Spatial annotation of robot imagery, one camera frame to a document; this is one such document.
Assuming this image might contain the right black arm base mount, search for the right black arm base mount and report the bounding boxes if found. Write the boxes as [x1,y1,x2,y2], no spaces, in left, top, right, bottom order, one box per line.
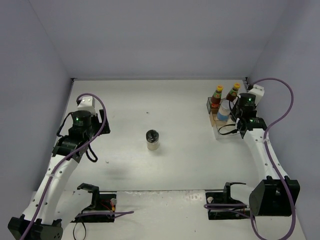
[203,182,256,221]

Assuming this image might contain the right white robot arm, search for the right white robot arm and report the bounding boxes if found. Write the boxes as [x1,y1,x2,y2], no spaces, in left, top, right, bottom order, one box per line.
[221,93,300,217]

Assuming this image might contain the silver lid jar blue label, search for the silver lid jar blue label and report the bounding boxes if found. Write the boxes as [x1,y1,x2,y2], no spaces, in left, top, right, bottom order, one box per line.
[216,100,231,122]

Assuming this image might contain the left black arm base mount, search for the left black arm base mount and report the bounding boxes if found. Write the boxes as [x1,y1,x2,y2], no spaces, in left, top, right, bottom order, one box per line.
[72,183,117,223]

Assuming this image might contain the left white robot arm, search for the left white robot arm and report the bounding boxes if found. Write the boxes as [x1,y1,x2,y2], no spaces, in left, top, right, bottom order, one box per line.
[8,109,111,240]

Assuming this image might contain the clear tiered organizer tray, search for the clear tiered organizer tray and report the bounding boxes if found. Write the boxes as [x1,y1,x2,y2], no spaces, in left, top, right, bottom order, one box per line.
[206,97,240,140]

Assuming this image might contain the red sauce bottle yellow cap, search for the red sauce bottle yellow cap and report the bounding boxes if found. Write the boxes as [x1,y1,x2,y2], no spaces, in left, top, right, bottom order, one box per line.
[210,85,224,109]

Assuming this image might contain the black cap white powder jar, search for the black cap white powder jar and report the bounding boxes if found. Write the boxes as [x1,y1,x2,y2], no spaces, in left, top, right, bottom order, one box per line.
[146,129,160,151]

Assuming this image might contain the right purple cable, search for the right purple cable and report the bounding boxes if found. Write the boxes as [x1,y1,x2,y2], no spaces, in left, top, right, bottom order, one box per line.
[204,78,297,240]

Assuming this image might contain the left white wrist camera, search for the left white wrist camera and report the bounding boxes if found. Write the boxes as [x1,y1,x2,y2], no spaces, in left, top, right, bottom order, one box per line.
[76,96,96,115]

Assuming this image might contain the purple cable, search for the purple cable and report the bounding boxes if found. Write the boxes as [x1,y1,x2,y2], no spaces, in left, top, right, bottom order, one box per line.
[17,93,135,240]
[204,78,297,240]

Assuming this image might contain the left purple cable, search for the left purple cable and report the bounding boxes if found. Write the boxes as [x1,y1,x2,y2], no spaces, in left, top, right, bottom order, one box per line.
[17,93,135,240]

